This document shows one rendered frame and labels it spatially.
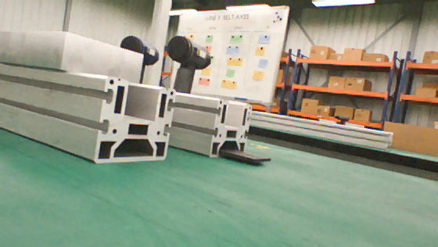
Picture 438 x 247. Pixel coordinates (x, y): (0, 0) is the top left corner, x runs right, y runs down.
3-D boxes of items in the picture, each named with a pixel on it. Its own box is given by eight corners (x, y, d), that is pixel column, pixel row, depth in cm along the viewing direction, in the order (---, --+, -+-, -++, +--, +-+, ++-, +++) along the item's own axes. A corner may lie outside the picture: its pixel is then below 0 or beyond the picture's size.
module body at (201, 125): (-25, 94, 93) (-21, 63, 93) (14, 98, 102) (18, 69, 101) (209, 157, 49) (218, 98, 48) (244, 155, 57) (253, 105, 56)
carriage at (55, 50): (-10, 81, 45) (-4, 30, 45) (67, 92, 54) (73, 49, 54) (57, 95, 36) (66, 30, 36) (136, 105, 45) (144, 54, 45)
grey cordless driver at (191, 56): (149, 127, 79) (163, 33, 78) (187, 127, 97) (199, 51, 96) (178, 134, 76) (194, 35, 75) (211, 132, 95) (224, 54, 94)
